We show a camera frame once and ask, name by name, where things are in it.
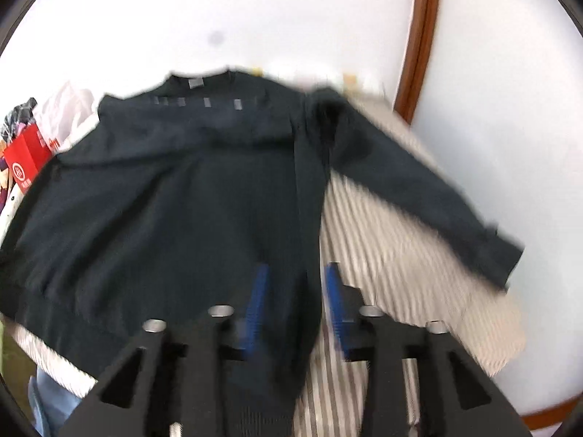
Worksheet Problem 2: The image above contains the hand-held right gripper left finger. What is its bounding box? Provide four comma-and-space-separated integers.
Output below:
58, 263, 273, 437

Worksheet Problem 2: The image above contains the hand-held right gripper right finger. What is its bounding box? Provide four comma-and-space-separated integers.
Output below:
324, 261, 535, 437

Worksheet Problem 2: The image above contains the black sweater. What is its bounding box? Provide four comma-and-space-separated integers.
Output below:
0, 68, 525, 437

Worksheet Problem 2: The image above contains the striped bed sheet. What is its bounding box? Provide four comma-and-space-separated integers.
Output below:
9, 86, 527, 437

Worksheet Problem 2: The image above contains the light blue cloth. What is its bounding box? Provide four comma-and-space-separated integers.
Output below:
27, 366, 88, 437

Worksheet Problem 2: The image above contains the white printed quilt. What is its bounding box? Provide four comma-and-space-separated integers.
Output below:
248, 66, 388, 101

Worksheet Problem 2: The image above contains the brown wooden baseboard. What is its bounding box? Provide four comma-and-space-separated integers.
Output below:
523, 397, 579, 430

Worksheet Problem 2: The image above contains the red paper bag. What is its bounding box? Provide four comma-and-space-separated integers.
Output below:
4, 123, 56, 194

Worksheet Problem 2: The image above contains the white plastic bag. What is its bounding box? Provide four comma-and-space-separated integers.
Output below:
34, 79, 102, 152

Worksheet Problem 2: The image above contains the brown wooden door trim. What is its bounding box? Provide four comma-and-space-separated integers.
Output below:
392, 0, 443, 125

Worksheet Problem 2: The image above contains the dark plaid cloth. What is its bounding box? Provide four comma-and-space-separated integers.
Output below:
0, 98, 40, 155

